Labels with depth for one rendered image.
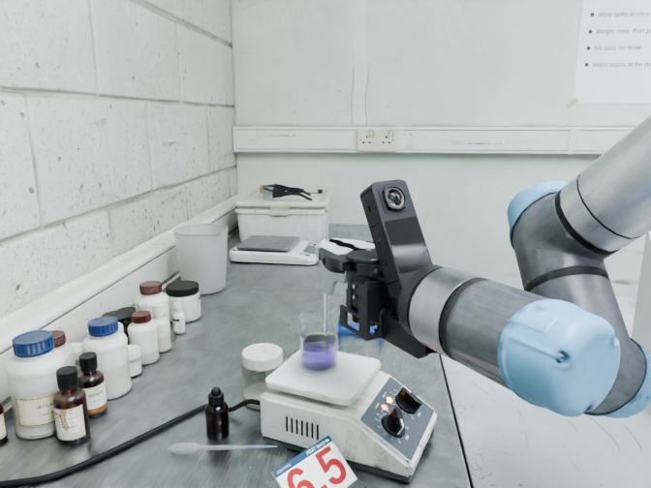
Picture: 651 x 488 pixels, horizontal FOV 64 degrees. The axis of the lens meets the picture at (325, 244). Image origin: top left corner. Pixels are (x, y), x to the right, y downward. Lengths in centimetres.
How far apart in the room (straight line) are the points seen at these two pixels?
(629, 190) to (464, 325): 17
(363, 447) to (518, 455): 20
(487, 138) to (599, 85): 43
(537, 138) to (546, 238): 156
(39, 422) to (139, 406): 13
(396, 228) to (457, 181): 158
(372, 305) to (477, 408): 34
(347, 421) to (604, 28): 182
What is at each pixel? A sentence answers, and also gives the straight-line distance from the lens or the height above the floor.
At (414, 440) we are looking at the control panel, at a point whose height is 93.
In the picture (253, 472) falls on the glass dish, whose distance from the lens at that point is 66.
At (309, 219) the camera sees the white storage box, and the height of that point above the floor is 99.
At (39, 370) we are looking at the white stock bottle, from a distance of 78.
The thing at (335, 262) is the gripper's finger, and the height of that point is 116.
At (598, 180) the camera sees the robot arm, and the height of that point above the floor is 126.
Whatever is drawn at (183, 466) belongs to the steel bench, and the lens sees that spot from 71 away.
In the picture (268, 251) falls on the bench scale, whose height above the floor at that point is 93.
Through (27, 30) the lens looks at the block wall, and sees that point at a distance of 103.
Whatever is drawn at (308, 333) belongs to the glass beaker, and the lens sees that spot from 67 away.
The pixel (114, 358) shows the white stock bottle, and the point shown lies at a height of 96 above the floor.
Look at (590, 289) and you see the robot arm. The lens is 51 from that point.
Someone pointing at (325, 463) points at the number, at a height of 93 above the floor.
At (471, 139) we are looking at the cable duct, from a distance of 203.
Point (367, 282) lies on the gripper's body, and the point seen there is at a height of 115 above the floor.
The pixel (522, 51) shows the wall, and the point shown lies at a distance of 212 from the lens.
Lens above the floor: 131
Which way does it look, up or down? 13 degrees down
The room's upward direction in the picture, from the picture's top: straight up
